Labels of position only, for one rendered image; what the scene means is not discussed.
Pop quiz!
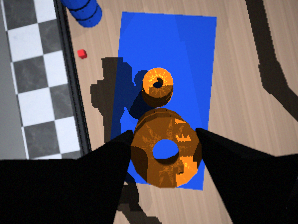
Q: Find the blue flat mat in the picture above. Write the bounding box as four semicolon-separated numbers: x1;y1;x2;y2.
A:
110;12;217;140

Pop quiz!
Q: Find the small red cube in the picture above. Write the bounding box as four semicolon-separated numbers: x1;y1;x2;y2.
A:
77;49;87;59

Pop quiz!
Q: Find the blue cup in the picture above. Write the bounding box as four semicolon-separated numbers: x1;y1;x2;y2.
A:
67;0;97;19
60;0;88;9
76;3;102;28

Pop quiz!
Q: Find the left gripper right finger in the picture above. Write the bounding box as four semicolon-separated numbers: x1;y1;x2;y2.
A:
195;128;298;224

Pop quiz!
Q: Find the orange cup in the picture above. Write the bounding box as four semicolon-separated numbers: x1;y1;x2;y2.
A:
131;108;202;188
142;68;173;107
152;78;163;86

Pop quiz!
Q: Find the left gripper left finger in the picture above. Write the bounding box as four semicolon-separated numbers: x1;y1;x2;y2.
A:
0;130;133;224

